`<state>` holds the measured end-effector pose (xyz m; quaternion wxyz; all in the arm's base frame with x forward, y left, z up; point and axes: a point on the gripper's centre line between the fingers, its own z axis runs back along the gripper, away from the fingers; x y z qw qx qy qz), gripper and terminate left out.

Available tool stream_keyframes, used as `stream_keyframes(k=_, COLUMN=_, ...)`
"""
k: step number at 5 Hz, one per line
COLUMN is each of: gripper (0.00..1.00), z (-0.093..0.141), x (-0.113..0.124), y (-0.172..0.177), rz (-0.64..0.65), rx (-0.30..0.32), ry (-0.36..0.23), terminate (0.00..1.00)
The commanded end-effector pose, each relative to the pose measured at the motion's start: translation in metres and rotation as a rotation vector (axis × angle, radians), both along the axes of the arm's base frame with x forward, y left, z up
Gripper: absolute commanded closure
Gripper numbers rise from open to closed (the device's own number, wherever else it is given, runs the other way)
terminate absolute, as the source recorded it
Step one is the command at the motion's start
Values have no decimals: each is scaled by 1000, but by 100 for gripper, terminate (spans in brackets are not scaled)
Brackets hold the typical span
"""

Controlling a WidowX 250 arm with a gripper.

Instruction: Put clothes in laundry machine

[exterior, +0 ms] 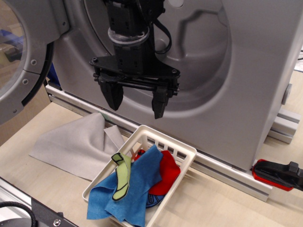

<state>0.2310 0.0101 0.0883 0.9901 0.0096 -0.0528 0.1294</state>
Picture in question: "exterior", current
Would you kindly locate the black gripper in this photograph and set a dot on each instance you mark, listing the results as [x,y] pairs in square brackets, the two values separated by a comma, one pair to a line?
[135,67]

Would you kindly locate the white plastic laundry basket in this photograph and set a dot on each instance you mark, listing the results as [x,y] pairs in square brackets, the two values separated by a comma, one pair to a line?
[144,138]

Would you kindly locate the green felt sock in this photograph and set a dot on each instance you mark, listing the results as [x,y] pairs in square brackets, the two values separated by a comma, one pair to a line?
[123,173]

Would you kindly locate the blue felt cloth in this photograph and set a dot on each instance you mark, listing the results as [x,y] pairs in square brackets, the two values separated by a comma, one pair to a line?
[145,173]

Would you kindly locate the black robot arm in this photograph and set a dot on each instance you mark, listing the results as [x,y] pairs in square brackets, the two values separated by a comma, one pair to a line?
[132,24]

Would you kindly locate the grey toy washing machine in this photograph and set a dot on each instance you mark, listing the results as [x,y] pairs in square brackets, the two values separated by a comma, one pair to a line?
[235,59]

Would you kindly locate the grey round machine door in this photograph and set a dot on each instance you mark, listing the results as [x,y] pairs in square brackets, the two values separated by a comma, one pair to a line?
[28,30]

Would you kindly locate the red striped felt piece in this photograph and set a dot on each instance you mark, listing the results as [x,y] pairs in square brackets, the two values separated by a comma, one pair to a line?
[139,154]

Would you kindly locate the grey felt cloth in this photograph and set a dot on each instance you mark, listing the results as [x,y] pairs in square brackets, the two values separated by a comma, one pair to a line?
[82,147]

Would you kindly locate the red felt cloth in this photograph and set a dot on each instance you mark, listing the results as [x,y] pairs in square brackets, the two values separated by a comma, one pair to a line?
[169,171]

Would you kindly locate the blue felt jeans piece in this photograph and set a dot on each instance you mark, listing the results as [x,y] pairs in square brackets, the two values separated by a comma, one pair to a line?
[153,200]

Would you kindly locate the red black clamp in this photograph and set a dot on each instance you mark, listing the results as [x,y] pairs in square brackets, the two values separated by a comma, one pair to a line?
[285,177]

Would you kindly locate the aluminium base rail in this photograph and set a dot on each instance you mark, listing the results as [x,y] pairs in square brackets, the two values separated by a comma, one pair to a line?
[285,126]

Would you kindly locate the aluminium frame with black bracket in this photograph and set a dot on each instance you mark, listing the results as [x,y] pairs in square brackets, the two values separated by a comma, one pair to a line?
[18,209]

